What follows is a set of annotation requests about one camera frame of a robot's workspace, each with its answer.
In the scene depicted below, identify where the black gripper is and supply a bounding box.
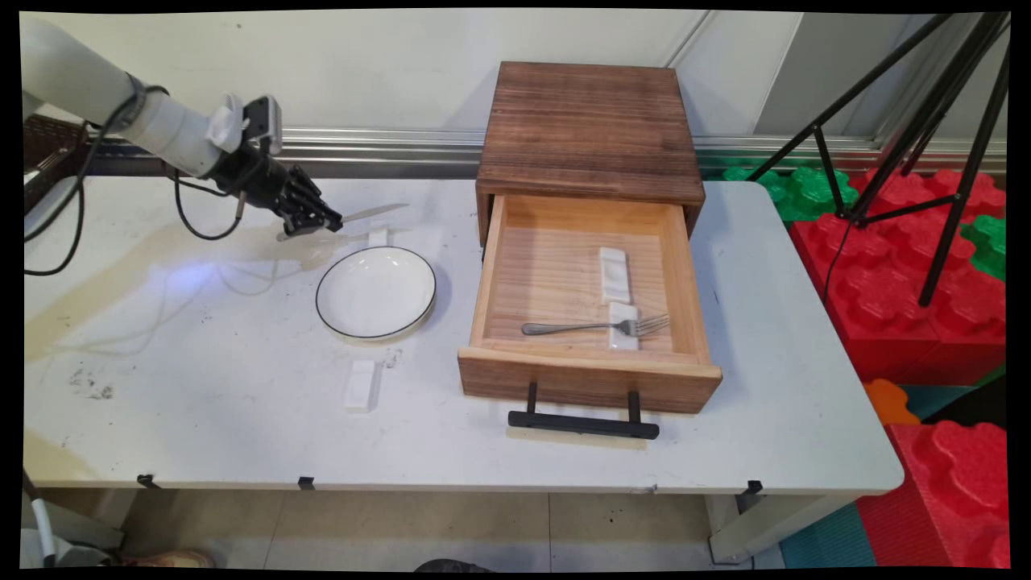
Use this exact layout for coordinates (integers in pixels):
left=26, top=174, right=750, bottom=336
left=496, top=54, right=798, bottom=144
left=213, top=150, right=344, bottom=238

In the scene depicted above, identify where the silver table knife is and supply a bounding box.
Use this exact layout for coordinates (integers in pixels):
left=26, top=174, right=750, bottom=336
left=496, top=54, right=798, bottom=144
left=275, top=202, right=410, bottom=243

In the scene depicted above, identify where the white plate with black rim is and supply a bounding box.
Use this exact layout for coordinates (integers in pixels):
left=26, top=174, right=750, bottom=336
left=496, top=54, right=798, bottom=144
left=315, top=246, right=437, bottom=340

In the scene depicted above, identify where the white cutlery rest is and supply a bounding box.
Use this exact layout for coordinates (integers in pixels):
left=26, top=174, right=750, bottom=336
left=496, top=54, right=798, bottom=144
left=607, top=301, right=640, bottom=352
left=344, top=359, right=383, bottom=414
left=598, top=246, right=631, bottom=305

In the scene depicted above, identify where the light wooden drawer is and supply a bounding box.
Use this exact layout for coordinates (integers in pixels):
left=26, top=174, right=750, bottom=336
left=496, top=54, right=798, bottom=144
left=457, top=193, right=723, bottom=415

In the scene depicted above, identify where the brown mesh basket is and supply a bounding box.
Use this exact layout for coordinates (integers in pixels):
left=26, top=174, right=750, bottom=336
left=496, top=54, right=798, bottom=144
left=23, top=114, right=110, bottom=215

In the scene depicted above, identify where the silver fork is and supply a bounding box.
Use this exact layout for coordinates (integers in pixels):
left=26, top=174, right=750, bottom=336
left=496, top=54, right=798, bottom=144
left=520, top=313, right=671, bottom=338

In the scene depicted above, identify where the dark wooden cabinet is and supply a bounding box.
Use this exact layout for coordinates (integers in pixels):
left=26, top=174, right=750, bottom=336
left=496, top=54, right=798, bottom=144
left=474, top=61, right=706, bottom=248

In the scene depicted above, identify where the white table leg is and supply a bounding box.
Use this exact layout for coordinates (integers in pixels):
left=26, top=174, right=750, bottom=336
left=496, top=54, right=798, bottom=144
left=706, top=492, right=856, bottom=566

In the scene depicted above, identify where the large red foam block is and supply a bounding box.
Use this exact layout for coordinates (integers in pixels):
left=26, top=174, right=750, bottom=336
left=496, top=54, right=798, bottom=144
left=787, top=167, right=1008, bottom=386

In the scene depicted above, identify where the orange foam piece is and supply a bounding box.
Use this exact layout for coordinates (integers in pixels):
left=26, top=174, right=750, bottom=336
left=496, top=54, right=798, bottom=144
left=863, top=378, right=921, bottom=426

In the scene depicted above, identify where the teal foam mat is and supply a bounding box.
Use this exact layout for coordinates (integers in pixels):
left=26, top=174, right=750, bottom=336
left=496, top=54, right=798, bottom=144
left=779, top=503, right=878, bottom=570

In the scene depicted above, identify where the black tripod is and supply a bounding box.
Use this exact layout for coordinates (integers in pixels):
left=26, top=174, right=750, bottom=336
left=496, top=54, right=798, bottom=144
left=744, top=11, right=1012, bottom=308

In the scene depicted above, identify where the small green foam block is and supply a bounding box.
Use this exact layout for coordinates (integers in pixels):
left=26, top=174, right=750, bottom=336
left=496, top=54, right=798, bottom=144
left=959, top=213, right=1008, bottom=282

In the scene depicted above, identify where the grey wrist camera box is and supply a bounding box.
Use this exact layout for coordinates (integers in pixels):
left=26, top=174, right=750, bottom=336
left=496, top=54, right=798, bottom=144
left=242, top=94, right=284, bottom=156

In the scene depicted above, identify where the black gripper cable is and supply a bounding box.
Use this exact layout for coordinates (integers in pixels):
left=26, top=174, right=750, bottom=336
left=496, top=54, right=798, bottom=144
left=173, top=165, right=247, bottom=242

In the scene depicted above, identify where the aluminium wall rail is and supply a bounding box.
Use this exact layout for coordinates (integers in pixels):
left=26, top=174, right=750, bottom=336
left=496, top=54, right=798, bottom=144
left=84, top=126, right=1008, bottom=180

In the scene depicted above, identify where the black velcro strap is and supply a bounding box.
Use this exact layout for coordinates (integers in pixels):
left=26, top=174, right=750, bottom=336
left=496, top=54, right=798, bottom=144
left=124, top=73, right=155, bottom=135

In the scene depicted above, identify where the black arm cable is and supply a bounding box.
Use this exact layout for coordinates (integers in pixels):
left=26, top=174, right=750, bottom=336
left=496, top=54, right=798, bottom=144
left=23, top=85, right=171, bottom=277

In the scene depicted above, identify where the black drawer handle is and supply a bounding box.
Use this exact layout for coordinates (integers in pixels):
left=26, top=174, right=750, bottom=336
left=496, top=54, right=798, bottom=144
left=507, top=382, right=660, bottom=441

